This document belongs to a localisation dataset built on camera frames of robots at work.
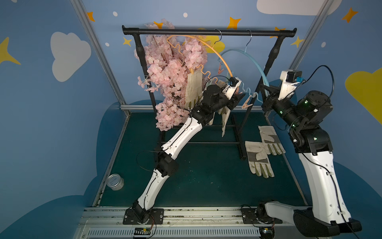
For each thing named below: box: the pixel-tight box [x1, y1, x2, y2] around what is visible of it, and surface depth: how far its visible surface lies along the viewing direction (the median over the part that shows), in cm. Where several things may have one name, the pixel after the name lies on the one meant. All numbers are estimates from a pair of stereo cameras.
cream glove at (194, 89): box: [184, 69, 203, 110], surface depth 83 cm
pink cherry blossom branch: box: [134, 18, 208, 131], surface depth 75 cm
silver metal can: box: [106, 173, 125, 191], surface depth 82 cm
